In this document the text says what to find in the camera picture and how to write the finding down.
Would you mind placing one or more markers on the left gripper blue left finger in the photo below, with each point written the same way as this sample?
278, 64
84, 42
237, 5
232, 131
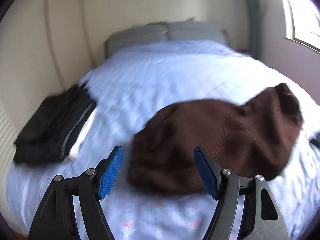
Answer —
55, 216

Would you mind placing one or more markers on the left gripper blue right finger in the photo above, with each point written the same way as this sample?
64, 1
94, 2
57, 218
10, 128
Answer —
261, 216

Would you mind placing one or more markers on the dark brown knit pants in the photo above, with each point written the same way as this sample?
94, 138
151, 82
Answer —
254, 138

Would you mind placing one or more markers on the black folded clothes pile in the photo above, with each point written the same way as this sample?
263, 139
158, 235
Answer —
54, 128

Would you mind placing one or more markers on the blue floral bed sheet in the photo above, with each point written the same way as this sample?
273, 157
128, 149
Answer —
130, 87

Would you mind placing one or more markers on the grey-green curtain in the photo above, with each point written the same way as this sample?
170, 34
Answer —
254, 20

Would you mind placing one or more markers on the grey padded headboard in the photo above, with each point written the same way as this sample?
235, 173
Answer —
164, 31

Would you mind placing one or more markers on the cream louvered wardrobe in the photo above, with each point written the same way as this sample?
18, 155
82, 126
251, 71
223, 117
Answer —
44, 50

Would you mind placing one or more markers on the window with frame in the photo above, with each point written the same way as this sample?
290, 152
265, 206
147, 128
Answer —
302, 22

